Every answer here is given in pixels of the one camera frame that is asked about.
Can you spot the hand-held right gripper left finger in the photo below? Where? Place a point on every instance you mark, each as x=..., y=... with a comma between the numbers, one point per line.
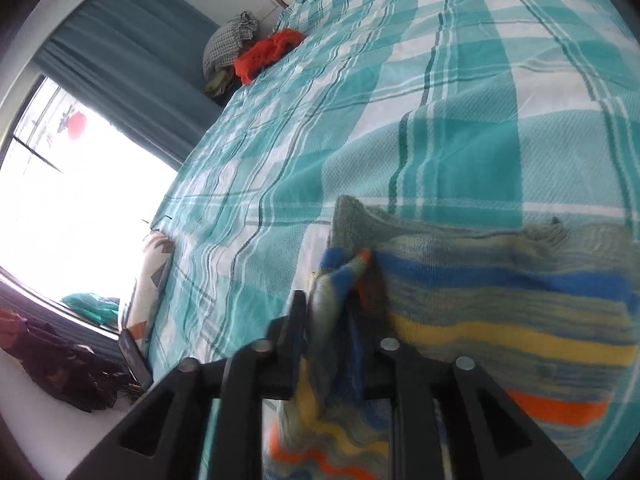
x=292, y=330

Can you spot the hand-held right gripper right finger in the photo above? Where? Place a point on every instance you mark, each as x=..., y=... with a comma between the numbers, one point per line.
x=400, y=375

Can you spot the striped knitted sweater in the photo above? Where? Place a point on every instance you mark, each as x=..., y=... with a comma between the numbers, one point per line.
x=500, y=300

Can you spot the patterned cushion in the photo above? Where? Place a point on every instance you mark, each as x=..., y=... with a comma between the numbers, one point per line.
x=150, y=280

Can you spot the dark flat device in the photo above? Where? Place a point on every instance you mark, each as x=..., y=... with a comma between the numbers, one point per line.
x=135, y=362

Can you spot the teal cloth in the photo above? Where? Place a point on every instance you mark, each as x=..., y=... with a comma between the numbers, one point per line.
x=92, y=305

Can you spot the teal plaid blanket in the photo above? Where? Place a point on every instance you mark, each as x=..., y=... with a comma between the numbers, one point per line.
x=350, y=110

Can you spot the dark maroon cloth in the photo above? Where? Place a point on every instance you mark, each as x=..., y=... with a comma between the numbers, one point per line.
x=55, y=360

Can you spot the window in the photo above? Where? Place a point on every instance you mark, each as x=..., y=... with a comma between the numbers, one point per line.
x=75, y=200

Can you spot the olive cloth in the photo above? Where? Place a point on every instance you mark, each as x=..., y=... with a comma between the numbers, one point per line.
x=217, y=85

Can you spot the red cloth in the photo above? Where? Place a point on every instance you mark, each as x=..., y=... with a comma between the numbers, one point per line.
x=260, y=55

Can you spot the checkered cloth bundle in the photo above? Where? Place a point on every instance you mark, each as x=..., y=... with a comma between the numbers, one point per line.
x=225, y=42

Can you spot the blue curtain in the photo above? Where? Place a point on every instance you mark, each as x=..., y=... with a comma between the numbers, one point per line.
x=125, y=50

